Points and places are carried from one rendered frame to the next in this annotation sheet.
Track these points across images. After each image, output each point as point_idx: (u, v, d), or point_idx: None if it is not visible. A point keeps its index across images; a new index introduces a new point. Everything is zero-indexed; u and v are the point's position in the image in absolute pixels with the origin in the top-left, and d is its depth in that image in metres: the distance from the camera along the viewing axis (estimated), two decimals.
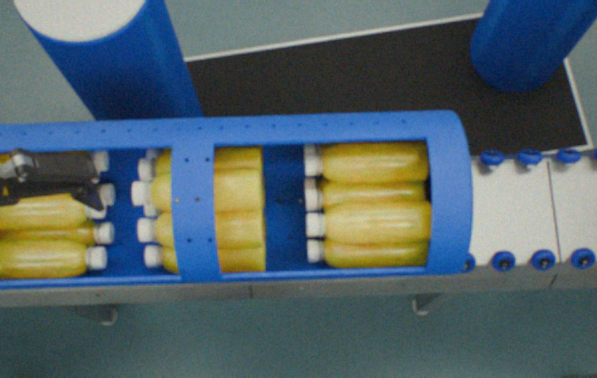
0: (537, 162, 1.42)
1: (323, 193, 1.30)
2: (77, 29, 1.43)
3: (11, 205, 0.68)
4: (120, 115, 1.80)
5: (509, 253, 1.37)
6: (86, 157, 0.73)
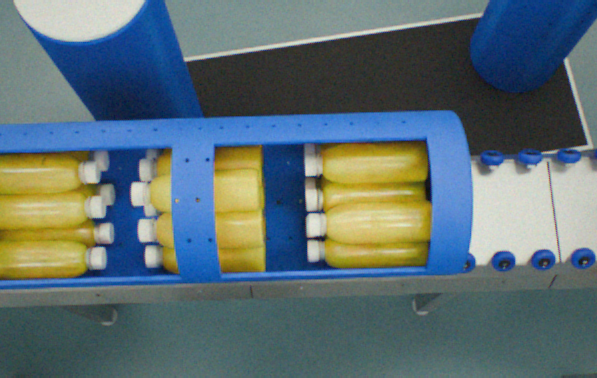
0: (537, 162, 1.42)
1: (323, 193, 1.30)
2: (77, 29, 1.43)
3: None
4: (120, 115, 1.80)
5: (509, 253, 1.37)
6: None
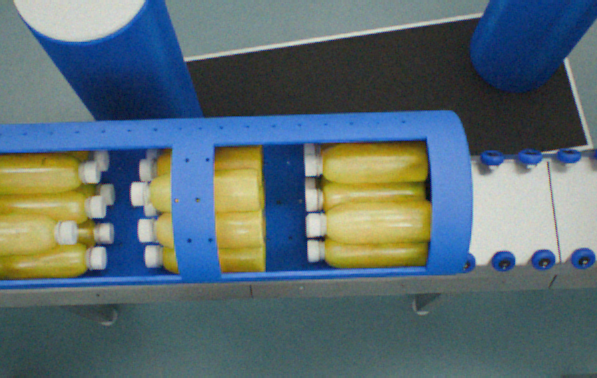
0: (537, 162, 1.42)
1: (323, 193, 1.30)
2: (77, 29, 1.43)
3: None
4: (120, 115, 1.80)
5: (509, 253, 1.37)
6: None
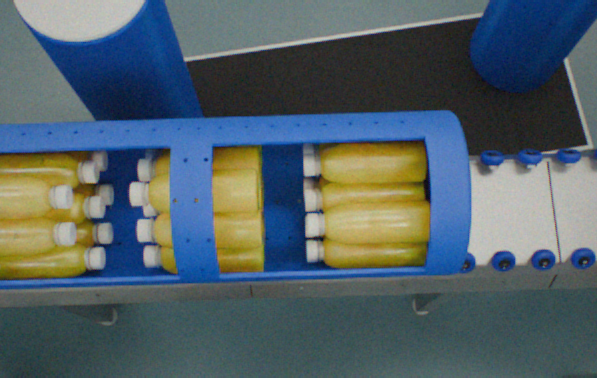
0: (537, 162, 1.42)
1: (322, 193, 1.30)
2: (77, 29, 1.43)
3: None
4: (120, 115, 1.80)
5: (509, 253, 1.37)
6: None
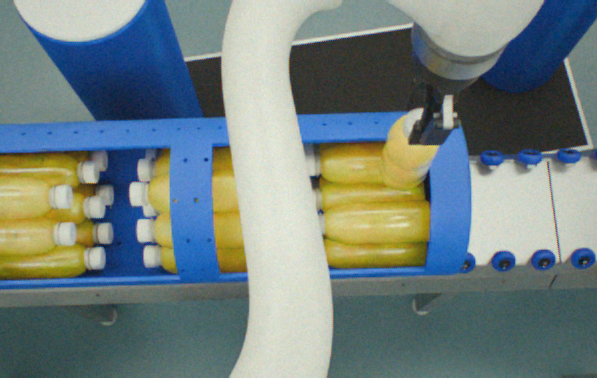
0: (537, 162, 1.42)
1: (322, 193, 1.30)
2: (77, 29, 1.43)
3: (423, 91, 0.81)
4: (120, 115, 1.80)
5: (509, 253, 1.37)
6: (441, 144, 0.85)
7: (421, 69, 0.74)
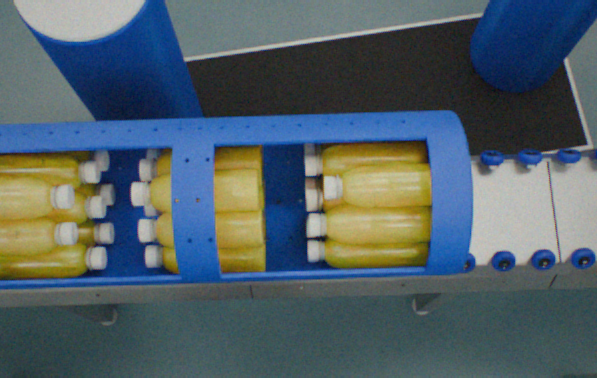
0: (537, 162, 1.42)
1: (323, 193, 1.30)
2: (77, 29, 1.43)
3: None
4: (120, 115, 1.80)
5: (509, 253, 1.37)
6: None
7: None
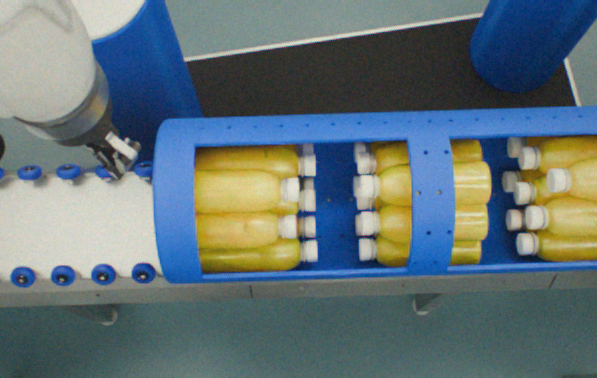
0: None
1: (536, 186, 1.30)
2: None
3: None
4: (120, 115, 1.80)
5: None
6: (136, 158, 0.84)
7: (66, 142, 0.71)
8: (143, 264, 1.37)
